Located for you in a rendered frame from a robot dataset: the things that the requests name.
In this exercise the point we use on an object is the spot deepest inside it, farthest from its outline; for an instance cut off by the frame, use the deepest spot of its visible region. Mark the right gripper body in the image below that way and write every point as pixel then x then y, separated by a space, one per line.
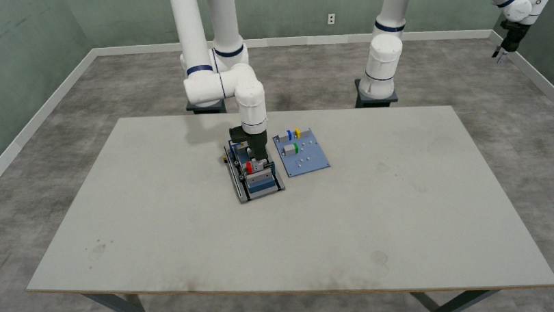
pixel 256 138

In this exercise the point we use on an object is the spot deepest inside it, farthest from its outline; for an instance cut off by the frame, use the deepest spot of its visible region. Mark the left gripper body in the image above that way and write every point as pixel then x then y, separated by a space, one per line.
pixel 516 32

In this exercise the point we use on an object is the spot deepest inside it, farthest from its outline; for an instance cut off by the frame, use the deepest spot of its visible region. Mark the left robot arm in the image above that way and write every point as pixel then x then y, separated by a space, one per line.
pixel 386 46

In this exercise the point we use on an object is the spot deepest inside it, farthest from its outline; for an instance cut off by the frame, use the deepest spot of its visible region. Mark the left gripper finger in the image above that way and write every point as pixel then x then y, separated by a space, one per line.
pixel 503 56
pixel 496 51

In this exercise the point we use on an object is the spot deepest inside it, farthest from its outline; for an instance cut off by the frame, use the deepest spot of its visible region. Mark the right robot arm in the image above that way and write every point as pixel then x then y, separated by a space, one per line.
pixel 206 85

